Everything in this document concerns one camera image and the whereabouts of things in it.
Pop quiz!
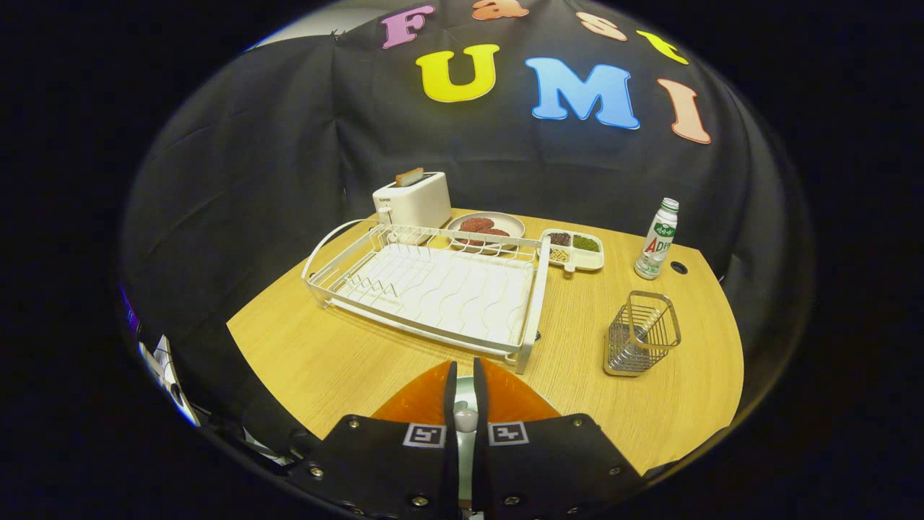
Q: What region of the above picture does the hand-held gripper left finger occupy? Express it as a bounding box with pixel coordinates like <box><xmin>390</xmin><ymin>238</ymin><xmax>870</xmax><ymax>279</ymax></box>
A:
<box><xmin>289</xmin><ymin>360</ymin><xmax>460</xmax><ymax>520</ymax></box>

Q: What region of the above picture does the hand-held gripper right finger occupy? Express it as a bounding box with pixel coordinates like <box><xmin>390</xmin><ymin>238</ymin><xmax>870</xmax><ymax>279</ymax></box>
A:
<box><xmin>473</xmin><ymin>357</ymin><xmax>643</xmax><ymax>520</ymax></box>

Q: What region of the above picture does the metal spoon with white tip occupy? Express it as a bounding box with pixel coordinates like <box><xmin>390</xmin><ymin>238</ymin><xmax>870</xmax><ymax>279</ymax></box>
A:
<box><xmin>455</xmin><ymin>376</ymin><xmax>479</xmax><ymax>510</ymax></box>

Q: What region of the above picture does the white wire dish rack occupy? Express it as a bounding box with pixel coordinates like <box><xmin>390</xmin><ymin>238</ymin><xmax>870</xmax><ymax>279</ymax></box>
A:
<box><xmin>302</xmin><ymin>219</ymin><xmax>552</xmax><ymax>375</ymax></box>

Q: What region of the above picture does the metal wire basket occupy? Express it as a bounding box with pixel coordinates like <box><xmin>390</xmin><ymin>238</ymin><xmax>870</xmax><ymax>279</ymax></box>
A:
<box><xmin>603</xmin><ymin>290</ymin><xmax>682</xmax><ymax>378</ymax></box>

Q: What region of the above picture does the beige round plate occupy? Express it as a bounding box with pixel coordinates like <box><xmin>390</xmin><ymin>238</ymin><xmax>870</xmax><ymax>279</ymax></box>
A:
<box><xmin>446</xmin><ymin>212</ymin><xmax>526</xmax><ymax>254</ymax></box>

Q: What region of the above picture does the white divided tray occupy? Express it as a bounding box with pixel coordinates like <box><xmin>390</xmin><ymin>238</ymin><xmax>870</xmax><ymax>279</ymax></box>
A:
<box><xmin>540</xmin><ymin>228</ymin><xmax>605</xmax><ymax>275</ymax></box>

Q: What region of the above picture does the white toaster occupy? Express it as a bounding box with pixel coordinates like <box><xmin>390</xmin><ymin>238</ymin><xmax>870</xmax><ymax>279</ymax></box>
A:
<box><xmin>372</xmin><ymin>171</ymin><xmax>453</xmax><ymax>230</ymax></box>

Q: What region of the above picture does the white drink bottle green label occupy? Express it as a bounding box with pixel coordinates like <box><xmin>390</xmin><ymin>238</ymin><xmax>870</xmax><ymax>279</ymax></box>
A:
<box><xmin>635</xmin><ymin>198</ymin><xmax>680</xmax><ymax>281</ymax></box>

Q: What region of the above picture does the black backdrop cloth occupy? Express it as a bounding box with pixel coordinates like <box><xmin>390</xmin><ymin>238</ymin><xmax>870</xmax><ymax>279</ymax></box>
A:
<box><xmin>119</xmin><ymin>0</ymin><xmax>816</xmax><ymax>463</ymax></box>

